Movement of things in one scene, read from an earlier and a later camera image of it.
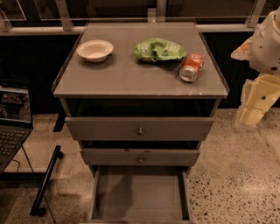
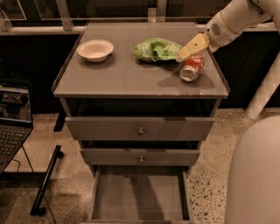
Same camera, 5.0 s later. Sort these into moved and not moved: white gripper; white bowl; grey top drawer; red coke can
Moved: white gripper
Not moved: white bowl; red coke can; grey top drawer
